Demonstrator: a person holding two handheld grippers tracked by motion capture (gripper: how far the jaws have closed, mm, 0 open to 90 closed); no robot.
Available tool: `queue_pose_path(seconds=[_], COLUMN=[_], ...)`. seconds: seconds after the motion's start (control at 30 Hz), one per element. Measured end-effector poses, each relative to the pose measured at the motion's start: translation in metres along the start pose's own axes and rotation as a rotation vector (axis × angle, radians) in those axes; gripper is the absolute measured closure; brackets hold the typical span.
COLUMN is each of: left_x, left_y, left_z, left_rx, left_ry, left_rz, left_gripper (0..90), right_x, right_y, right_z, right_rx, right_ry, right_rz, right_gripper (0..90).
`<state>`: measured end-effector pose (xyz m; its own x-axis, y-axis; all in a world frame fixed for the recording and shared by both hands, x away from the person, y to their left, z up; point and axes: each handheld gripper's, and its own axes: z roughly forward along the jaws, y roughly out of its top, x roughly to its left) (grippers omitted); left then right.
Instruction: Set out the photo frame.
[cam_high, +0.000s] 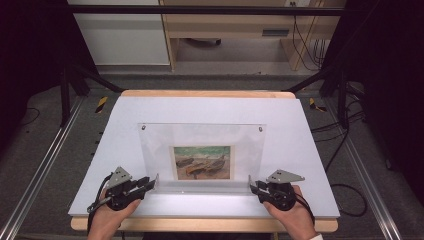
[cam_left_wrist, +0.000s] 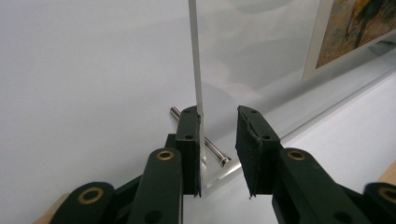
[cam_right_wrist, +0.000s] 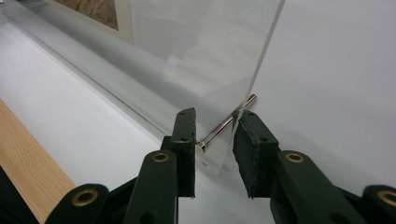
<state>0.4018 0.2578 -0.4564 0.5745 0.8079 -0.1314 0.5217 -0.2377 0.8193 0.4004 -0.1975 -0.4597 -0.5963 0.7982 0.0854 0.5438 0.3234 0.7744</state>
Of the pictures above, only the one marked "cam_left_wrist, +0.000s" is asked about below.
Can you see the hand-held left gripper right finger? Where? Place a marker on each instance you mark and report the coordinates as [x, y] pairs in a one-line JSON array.
[[257, 155]]

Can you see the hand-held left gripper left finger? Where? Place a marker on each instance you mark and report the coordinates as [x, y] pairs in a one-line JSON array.
[[189, 155]]

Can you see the clear acrylic photo frame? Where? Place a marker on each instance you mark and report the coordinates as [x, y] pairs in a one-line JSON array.
[[267, 62]]

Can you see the metal standoff pin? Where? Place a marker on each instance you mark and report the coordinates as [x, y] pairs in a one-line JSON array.
[[218, 154]]

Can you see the painting print with white border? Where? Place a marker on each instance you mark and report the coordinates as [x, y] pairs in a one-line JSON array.
[[351, 34]]

